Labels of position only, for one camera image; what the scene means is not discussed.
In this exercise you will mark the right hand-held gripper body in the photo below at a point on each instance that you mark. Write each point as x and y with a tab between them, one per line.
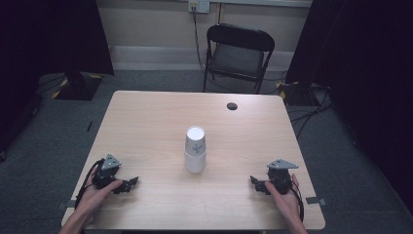
281	177

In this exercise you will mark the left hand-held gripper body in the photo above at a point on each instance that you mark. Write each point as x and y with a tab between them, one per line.
106	172

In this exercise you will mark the plain white paper cup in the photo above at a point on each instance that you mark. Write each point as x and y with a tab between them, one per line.
195	163

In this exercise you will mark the printed white paper cup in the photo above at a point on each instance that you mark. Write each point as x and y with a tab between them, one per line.
195	138

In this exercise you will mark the person's right hand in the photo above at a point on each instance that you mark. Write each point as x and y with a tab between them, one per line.
285	201

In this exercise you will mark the person's left hand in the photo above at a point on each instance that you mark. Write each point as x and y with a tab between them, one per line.
96	195

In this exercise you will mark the grey tape strip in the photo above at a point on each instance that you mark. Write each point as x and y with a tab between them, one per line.
316	201
65	204

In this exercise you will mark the small black floor object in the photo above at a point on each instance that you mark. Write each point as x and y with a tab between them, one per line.
89	126

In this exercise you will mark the black round table grommet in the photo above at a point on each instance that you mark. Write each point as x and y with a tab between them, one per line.
232	106

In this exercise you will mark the black stand base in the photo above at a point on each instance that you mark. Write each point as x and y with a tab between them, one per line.
293	92
78	86

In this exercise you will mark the black folding chair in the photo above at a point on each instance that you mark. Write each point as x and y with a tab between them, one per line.
238	58

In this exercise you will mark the dark curtain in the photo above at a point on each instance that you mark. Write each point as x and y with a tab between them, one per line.
367	65
48	48

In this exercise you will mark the white wall socket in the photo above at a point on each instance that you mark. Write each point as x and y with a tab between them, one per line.
198	6

